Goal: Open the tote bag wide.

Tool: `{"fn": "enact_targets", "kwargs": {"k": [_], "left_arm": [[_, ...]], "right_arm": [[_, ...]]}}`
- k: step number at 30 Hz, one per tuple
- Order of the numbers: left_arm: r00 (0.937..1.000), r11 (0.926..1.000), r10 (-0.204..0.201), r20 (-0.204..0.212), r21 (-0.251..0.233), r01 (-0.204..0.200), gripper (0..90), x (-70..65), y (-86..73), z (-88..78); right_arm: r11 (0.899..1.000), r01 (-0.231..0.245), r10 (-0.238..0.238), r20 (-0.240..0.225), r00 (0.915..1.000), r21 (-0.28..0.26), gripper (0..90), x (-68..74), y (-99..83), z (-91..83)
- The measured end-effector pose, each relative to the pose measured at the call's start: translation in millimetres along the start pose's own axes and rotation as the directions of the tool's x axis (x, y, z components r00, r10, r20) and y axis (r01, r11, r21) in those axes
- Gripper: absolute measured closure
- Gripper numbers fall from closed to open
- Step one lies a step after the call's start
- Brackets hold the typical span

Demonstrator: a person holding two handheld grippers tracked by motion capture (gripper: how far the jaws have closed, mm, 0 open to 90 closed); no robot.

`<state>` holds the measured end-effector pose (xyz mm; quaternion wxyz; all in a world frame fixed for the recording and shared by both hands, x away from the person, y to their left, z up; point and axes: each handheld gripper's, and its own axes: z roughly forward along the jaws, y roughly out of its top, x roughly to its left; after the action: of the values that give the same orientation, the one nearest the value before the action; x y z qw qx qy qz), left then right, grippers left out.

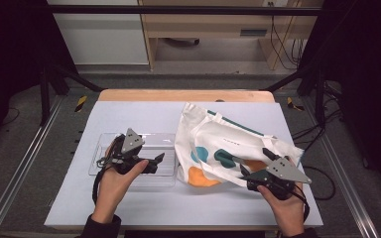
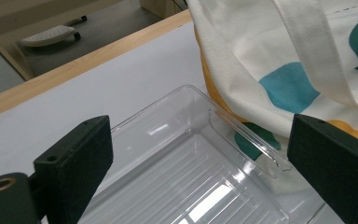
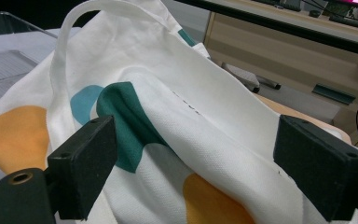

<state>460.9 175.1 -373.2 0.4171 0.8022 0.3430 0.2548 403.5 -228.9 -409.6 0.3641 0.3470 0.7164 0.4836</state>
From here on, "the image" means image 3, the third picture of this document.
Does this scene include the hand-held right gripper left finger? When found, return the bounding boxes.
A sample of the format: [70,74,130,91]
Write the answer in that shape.
[47,115,118,220]

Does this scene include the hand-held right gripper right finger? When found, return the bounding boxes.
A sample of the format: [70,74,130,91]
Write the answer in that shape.
[272,114,358,222]

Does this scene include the white tote bag coloured dots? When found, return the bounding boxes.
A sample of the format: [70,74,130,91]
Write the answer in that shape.
[0,0,358,224]

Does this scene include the wooden table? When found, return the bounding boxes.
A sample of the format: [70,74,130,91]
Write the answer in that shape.
[254,92,352,146]

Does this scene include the wooden shelf unit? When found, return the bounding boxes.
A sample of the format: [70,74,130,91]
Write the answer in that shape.
[203,0,358,150]

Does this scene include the dark grey flat object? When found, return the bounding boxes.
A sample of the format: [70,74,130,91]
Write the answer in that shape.
[221,61,282,93]

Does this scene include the clear plastic tray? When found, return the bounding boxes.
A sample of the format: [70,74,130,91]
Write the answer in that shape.
[0,11,58,117]

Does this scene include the black computer mouse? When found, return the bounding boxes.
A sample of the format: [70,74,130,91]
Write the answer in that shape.
[308,8,324,19]

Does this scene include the dark keyboard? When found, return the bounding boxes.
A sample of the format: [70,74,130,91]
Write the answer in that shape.
[251,0,303,13]

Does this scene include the dark drawer handle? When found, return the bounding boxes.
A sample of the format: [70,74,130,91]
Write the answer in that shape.
[311,83,357,105]

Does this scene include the black metal frame bar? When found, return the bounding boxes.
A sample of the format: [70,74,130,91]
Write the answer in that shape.
[173,0,358,59]

